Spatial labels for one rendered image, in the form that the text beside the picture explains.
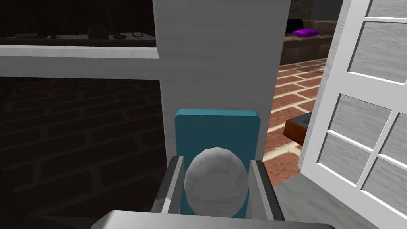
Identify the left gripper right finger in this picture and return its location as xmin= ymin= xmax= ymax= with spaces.
xmin=247 ymin=159 xmax=286 ymax=221

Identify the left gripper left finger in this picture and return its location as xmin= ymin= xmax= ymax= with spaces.
xmin=151 ymin=155 xmax=186 ymax=214

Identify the grey ball knob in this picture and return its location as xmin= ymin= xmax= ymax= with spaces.
xmin=174 ymin=109 xmax=261 ymax=220

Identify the brown low table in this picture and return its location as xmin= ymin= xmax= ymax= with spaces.
xmin=283 ymin=111 xmax=315 ymax=147

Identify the white panelled door leaf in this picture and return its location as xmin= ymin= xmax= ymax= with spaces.
xmin=300 ymin=0 xmax=407 ymax=229

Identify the brown sofa with purple cushion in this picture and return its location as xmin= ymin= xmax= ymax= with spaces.
xmin=279 ymin=18 xmax=338 ymax=66

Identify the dark table with small things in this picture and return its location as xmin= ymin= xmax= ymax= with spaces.
xmin=0 ymin=23 xmax=156 ymax=48

